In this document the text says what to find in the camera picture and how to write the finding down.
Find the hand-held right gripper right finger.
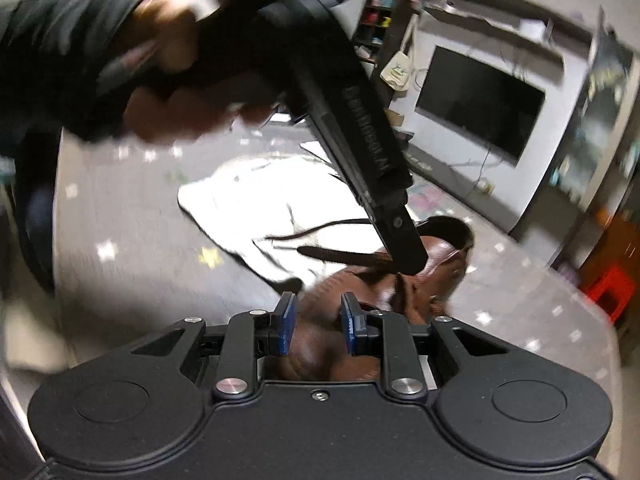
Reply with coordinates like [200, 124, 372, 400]
[340, 292, 507, 402]

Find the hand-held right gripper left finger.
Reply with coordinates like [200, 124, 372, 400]
[131, 291, 301, 402]

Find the grey star-print table cover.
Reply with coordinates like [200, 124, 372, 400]
[50, 129, 622, 397]

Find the brown leather shoe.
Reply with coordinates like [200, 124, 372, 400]
[277, 215, 476, 382]

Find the black wall television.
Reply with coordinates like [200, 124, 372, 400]
[414, 44, 547, 168]

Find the dark television bench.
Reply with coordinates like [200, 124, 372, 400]
[397, 127, 532, 233]

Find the person's dark clothing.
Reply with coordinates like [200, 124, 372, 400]
[12, 132, 59, 297]

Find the brown shoelace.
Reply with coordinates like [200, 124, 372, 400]
[264, 217, 401, 267]

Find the white printed towel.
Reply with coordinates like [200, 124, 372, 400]
[177, 154, 352, 292]

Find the red plastic stool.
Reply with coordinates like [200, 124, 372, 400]
[579, 264, 637, 324]

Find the dark open shelf unit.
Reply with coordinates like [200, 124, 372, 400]
[351, 0, 418, 63]

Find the person's left hand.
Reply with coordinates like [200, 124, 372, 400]
[122, 0, 281, 144]

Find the person's left forearm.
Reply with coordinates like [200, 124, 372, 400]
[0, 0, 166, 142]

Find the beige tote bag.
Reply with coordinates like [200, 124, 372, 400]
[379, 50, 417, 94]

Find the glass display cabinet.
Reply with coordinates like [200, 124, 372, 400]
[544, 29, 640, 263]

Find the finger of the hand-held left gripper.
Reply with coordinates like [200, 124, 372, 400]
[372, 198, 430, 277]

